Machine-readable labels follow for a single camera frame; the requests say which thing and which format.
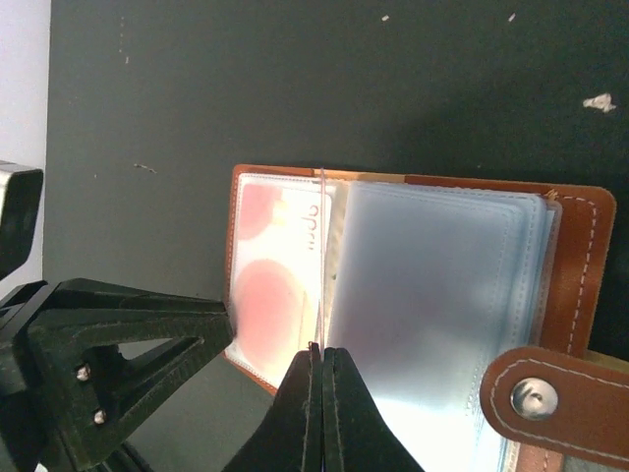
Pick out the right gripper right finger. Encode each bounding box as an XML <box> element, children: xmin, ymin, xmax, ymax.
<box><xmin>322</xmin><ymin>347</ymin><xmax>422</xmax><ymax>472</ymax></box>

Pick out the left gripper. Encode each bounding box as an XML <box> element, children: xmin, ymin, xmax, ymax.
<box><xmin>1</xmin><ymin>278</ymin><xmax>233</xmax><ymax>471</ymax></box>

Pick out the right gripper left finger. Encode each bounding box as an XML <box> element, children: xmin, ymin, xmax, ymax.
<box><xmin>224</xmin><ymin>343</ymin><xmax>322</xmax><ymax>472</ymax></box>

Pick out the brown leather card holder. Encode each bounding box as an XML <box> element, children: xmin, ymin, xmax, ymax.
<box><xmin>226</xmin><ymin>164</ymin><xmax>628</xmax><ymax>471</ymax></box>

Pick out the red credit card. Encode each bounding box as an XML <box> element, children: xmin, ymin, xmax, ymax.
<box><xmin>228</xmin><ymin>173</ymin><xmax>332</xmax><ymax>386</ymax></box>

